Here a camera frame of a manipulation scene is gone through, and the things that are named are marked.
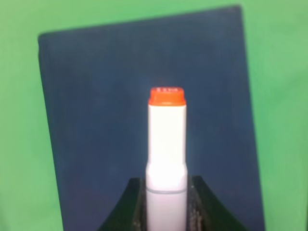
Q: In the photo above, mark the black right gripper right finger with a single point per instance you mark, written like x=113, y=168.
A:
x=205, y=212

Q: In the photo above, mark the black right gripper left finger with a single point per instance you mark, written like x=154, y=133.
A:
x=130, y=213

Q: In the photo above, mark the white marker with orange caps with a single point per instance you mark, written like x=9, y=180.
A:
x=166, y=174

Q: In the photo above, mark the blue hardcover notebook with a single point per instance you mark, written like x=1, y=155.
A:
x=96, y=83

